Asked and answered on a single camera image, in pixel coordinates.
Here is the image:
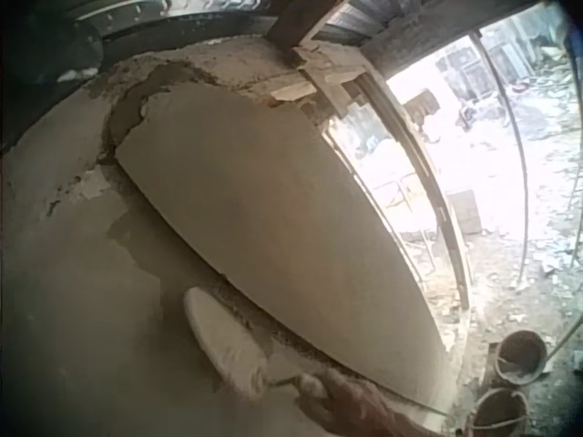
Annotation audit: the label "person's right hand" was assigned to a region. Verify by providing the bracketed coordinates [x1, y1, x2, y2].
[294, 366, 402, 437]

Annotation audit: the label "white plastering trowel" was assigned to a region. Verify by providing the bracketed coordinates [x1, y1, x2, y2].
[182, 286, 329, 402]

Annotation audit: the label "grey mortar bucket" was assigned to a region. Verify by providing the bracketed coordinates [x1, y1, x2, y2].
[470, 386, 532, 437]
[493, 330, 548, 389]

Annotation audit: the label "wooden box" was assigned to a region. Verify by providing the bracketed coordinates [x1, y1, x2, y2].
[445, 189, 484, 236]

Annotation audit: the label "thin curved metal pole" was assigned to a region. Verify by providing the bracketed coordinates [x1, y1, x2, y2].
[473, 27, 532, 292]

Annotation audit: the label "brown wooden beam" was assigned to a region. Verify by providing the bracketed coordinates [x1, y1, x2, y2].
[265, 0, 348, 49]

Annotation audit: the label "heap of debris and boards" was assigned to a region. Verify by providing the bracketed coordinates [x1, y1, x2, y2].
[435, 17, 573, 136]

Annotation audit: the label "metal frame stand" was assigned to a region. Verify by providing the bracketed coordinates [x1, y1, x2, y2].
[375, 171, 436, 274]

